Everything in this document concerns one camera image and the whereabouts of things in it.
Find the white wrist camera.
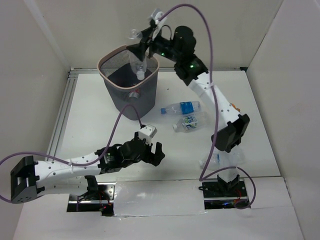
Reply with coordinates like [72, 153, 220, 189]
[149, 8, 167, 40]
[138, 124, 158, 146]

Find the clear plastic bottle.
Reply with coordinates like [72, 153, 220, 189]
[127, 29, 147, 81]

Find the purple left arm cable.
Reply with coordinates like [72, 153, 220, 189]
[0, 104, 148, 203]

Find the green label plastic bottle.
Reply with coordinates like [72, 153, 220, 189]
[172, 111, 210, 133]

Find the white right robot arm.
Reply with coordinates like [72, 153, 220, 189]
[126, 25, 250, 171]

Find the blue cap crushed bottle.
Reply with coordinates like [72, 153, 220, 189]
[207, 146, 246, 171]

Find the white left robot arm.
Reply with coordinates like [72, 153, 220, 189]
[10, 135, 165, 204]

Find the blue label plastic bottle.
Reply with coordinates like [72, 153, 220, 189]
[160, 101, 201, 116]

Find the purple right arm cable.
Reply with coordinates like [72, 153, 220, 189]
[159, 4, 256, 209]

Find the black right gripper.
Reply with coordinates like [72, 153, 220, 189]
[126, 26, 181, 63]

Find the grey mesh waste bin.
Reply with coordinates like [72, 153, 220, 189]
[97, 45, 159, 121]

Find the red label plastic bottle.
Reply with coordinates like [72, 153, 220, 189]
[128, 89, 141, 99]

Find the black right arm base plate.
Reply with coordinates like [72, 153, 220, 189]
[198, 180, 250, 210]

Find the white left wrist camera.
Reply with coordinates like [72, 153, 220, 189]
[138, 124, 158, 146]

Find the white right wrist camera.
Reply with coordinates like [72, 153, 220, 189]
[149, 8, 167, 40]

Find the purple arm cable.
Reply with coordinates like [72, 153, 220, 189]
[0, 104, 148, 203]
[159, 4, 256, 209]

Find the aluminium frame rail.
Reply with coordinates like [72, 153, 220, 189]
[47, 68, 248, 156]

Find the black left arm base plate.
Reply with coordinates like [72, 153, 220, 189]
[66, 182, 116, 217]

